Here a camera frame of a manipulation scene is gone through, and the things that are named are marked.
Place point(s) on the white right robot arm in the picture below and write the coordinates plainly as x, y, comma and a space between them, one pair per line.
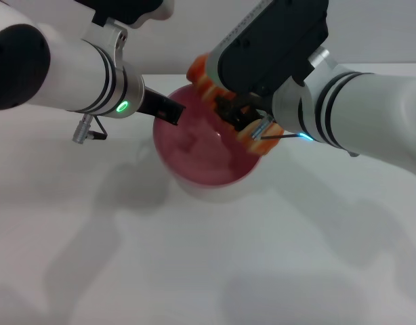
357, 108

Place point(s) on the orange striped bread roll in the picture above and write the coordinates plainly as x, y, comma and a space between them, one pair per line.
262, 145

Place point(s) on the pink plastic bowl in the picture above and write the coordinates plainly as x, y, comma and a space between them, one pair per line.
201, 159

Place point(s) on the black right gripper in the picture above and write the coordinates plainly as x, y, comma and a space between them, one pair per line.
259, 103

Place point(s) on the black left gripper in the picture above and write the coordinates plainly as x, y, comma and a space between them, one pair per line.
152, 101

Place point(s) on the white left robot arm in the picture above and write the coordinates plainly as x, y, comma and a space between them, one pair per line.
69, 74

